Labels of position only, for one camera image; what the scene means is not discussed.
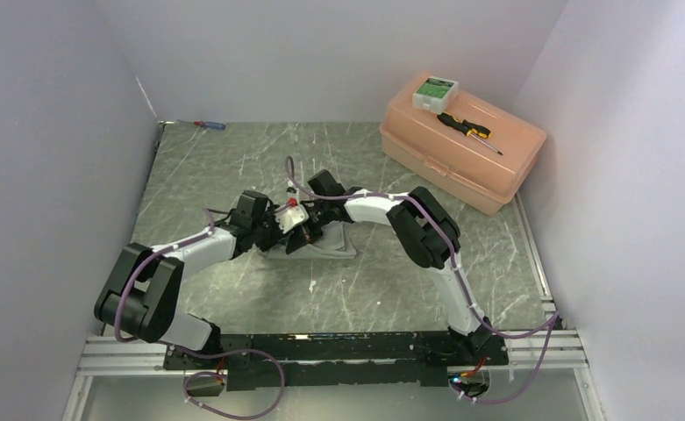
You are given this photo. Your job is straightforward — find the grey cloth napkin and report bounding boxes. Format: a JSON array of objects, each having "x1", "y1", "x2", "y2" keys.
[{"x1": 259, "y1": 222, "x2": 357, "y2": 260}]

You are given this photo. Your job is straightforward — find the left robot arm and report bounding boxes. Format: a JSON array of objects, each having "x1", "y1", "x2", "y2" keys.
[{"x1": 94, "y1": 190, "x2": 310, "y2": 368}]

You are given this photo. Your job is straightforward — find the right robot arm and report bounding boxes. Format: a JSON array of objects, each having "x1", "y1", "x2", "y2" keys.
[{"x1": 308, "y1": 170, "x2": 492, "y2": 364}]

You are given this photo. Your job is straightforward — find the red blue screwdriver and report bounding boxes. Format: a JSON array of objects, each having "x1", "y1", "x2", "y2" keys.
[{"x1": 179, "y1": 120, "x2": 226, "y2": 131}]

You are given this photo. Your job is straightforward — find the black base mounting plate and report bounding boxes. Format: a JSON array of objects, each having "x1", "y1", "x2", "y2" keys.
[{"x1": 163, "y1": 331, "x2": 509, "y2": 391}]

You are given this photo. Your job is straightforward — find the small green white box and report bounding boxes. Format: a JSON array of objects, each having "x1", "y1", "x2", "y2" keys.
[{"x1": 412, "y1": 76, "x2": 459, "y2": 114}]

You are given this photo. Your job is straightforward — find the black yellow screwdriver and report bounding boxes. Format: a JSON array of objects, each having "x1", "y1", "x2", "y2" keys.
[{"x1": 437, "y1": 112, "x2": 503, "y2": 156}]

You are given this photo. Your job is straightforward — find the pink plastic toolbox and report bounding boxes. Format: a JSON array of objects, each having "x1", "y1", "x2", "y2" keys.
[{"x1": 380, "y1": 73, "x2": 546, "y2": 216}]

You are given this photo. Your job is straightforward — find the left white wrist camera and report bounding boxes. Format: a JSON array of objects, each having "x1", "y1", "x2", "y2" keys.
[{"x1": 275, "y1": 197, "x2": 309, "y2": 234}]

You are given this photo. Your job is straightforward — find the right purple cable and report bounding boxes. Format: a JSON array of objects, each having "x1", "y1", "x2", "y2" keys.
[{"x1": 284, "y1": 155, "x2": 563, "y2": 407}]

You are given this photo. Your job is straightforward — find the aluminium rail frame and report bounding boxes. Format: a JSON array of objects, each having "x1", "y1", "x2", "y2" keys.
[{"x1": 63, "y1": 330, "x2": 606, "y2": 420}]

